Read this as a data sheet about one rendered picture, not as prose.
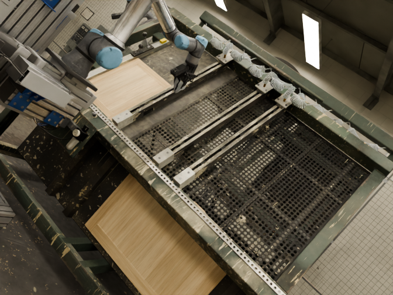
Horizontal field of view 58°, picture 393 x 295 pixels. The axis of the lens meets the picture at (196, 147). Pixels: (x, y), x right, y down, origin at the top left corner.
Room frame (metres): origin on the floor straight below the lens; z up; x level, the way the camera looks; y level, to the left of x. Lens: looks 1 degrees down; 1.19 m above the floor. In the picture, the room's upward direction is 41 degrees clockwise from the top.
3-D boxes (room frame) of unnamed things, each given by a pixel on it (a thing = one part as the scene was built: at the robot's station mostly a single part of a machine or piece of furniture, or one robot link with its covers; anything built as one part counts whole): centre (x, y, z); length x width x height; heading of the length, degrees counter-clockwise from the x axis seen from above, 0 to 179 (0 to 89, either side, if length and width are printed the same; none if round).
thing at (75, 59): (1.80, 0.73, 1.09); 0.15 x 0.15 x 0.10
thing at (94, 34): (1.80, 0.73, 1.20); 0.13 x 0.12 x 0.14; 52
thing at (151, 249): (2.22, -0.20, 0.53); 0.90 x 0.02 x 0.55; 68
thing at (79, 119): (2.28, 0.80, 0.69); 0.50 x 0.14 x 0.24; 68
